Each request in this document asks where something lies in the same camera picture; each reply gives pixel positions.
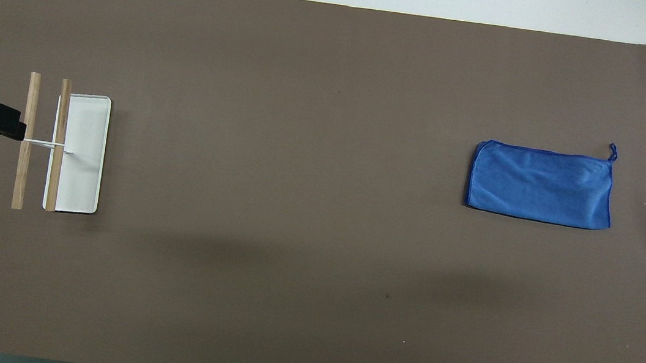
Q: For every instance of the white towel rack wooden bars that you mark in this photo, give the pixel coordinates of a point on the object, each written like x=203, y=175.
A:
x=81, y=164

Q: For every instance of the blue microfibre towel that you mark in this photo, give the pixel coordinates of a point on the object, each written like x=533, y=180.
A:
x=541, y=185

